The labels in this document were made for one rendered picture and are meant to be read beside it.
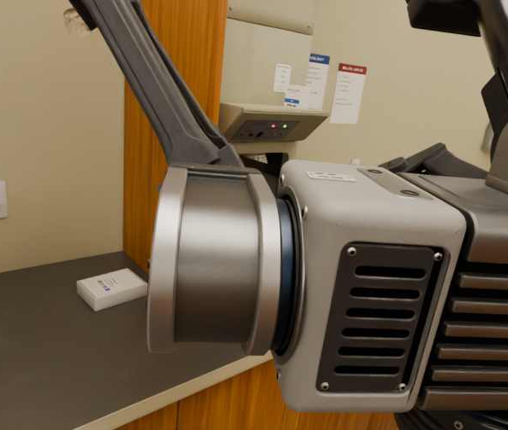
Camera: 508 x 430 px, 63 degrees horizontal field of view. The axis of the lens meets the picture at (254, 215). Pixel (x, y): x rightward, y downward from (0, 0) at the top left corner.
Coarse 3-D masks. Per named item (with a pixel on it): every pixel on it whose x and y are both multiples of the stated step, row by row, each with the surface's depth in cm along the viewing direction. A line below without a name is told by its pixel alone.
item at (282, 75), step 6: (276, 66) 117; (282, 66) 118; (288, 66) 119; (276, 72) 117; (282, 72) 119; (288, 72) 120; (276, 78) 118; (282, 78) 120; (288, 78) 121; (276, 84) 119; (282, 84) 120; (276, 90) 120; (282, 90) 121
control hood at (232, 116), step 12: (228, 108) 104; (240, 108) 101; (252, 108) 102; (264, 108) 105; (276, 108) 108; (288, 108) 113; (312, 108) 123; (228, 120) 105; (240, 120) 104; (276, 120) 111; (288, 120) 113; (300, 120) 116; (312, 120) 119; (324, 120) 122; (228, 132) 107; (300, 132) 123
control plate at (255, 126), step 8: (248, 120) 105; (256, 120) 106; (264, 120) 108; (272, 120) 110; (240, 128) 107; (248, 128) 109; (256, 128) 110; (264, 128) 112; (272, 128) 114; (280, 128) 116; (288, 128) 117; (240, 136) 111; (256, 136) 114; (264, 136) 116; (272, 136) 118; (280, 136) 120
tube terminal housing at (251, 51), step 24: (240, 24) 106; (240, 48) 108; (264, 48) 112; (288, 48) 117; (240, 72) 110; (264, 72) 115; (240, 96) 112; (264, 96) 118; (240, 144) 118; (264, 144) 123; (288, 144) 129
